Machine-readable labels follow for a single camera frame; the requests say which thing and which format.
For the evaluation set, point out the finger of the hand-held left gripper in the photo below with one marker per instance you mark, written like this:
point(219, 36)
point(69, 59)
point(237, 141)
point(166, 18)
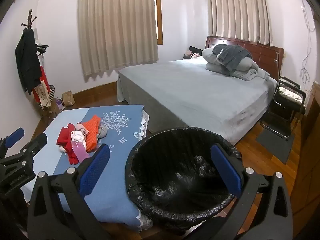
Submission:
point(15, 135)
point(35, 143)

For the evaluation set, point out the black jacket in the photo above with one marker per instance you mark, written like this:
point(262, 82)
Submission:
point(26, 60)

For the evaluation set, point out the dark grey blanket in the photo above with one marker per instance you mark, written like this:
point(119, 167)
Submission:
point(232, 55)

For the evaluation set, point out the brown paper bag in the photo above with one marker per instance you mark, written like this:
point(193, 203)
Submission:
point(68, 98)

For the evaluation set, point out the grey pillow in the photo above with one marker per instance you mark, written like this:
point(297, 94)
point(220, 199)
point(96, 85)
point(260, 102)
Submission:
point(208, 55)

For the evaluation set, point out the folded grey duvet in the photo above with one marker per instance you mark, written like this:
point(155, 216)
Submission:
point(247, 71)

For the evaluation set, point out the black clothes hanger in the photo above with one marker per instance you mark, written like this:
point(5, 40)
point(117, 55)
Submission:
point(41, 47)

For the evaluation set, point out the wooden coat rack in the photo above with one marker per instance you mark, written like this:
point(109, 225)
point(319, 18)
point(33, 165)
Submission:
point(30, 17)

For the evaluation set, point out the wooden window frame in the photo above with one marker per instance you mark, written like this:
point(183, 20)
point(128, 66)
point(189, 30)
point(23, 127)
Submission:
point(158, 17)

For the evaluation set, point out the bed with grey sheet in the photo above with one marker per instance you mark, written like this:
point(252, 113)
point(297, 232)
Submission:
point(187, 92)

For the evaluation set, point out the wide beige curtain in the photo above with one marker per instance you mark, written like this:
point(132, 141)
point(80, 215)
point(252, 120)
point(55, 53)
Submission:
point(117, 25)

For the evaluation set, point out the grey sock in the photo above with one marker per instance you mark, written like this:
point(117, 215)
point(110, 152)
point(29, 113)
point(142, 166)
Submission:
point(102, 131)

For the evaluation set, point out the black metal chair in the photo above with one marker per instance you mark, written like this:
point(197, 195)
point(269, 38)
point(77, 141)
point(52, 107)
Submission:
point(285, 110)

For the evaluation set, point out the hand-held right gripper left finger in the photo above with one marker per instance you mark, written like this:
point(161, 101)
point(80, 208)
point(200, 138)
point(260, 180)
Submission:
point(95, 170)

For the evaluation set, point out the orange foam net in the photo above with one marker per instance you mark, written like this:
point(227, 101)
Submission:
point(91, 130)

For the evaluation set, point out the blue printed tablecloth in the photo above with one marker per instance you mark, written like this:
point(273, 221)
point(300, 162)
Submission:
point(117, 135)

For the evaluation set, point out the black lined trash bin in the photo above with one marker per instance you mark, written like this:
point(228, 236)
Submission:
point(175, 175)

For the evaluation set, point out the cardboard box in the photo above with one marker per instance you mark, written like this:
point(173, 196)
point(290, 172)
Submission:
point(53, 110)

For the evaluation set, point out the purple packet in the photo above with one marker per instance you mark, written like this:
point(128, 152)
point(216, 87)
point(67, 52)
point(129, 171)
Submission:
point(60, 105)

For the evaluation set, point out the beige tote bag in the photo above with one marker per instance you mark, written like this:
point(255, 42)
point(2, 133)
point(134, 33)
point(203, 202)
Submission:
point(42, 95)

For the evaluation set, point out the patterned seat cushion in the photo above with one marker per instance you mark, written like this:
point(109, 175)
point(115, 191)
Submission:
point(290, 93)

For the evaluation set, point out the red plastic bag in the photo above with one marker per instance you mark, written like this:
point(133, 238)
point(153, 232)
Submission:
point(63, 138)

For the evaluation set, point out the narrow beige curtain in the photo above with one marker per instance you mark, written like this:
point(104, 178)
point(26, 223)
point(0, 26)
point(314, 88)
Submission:
point(240, 10)

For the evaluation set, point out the grey floor mat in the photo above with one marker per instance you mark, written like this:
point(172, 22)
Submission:
point(275, 145)

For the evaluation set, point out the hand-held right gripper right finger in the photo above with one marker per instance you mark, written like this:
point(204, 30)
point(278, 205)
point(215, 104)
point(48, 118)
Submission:
point(226, 170)

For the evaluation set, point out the white face mask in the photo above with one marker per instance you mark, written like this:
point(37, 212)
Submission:
point(77, 136)

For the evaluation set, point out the striped bag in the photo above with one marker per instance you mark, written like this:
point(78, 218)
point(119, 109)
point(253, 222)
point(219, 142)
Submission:
point(52, 93)

